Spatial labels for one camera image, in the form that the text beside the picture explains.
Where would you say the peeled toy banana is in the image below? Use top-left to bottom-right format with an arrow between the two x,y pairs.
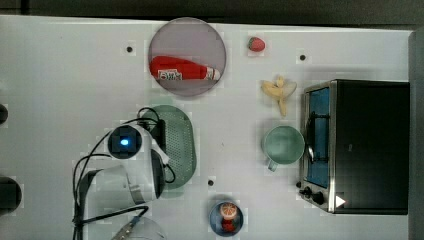
261,76 -> 297,117

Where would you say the purple round plate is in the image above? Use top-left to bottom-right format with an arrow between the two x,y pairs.
148,17 -> 227,97

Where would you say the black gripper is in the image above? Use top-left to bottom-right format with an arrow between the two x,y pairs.
149,120 -> 166,150

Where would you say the black toaster oven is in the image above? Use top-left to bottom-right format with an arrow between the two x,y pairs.
296,79 -> 410,215

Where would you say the green plastic strainer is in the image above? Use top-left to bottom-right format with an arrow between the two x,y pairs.
138,104 -> 197,199

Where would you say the green mug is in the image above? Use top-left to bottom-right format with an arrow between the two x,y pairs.
261,126 -> 305,172

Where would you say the blue bowl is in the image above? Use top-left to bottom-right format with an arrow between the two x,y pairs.
209,201 -> 244,237

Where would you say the red ketchup bottle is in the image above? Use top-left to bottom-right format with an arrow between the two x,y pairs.
149,56 -> 221,81

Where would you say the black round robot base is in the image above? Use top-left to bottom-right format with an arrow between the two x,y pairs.
0,176 -> 22,216

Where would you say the small red toy fruit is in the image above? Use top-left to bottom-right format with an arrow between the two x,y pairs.
221,219 -> 236,232

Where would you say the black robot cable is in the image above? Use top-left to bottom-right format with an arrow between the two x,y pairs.
71,107 -> 177,240

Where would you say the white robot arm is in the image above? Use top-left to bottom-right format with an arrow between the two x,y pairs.
73,119 -> 169,240

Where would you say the orange slice toy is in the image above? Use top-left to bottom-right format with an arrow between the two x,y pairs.
220,202 -> 238,220

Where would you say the red toy strawberry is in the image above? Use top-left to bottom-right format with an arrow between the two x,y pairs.
248,37 -> 266,52

